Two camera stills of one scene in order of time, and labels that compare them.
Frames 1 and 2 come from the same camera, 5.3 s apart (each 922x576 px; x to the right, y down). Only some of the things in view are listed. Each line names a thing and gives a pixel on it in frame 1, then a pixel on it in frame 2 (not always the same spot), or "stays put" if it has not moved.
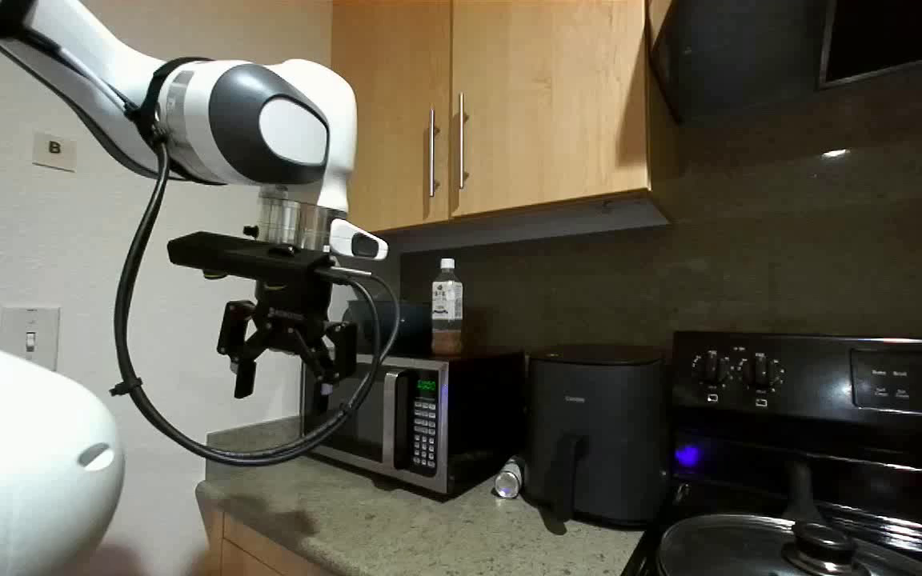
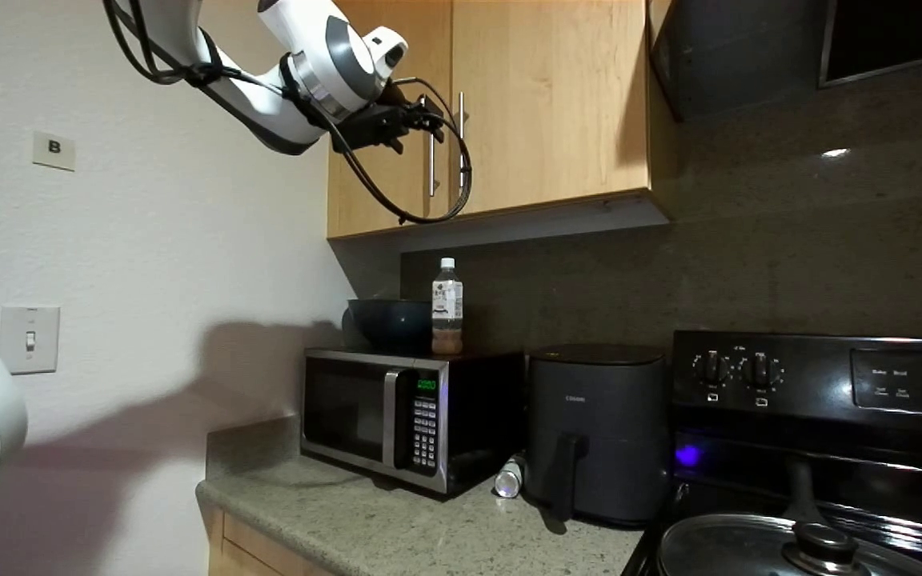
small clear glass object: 508,482 stays put
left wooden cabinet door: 401,66 stays put
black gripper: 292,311 → 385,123
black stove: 886,424 stays put
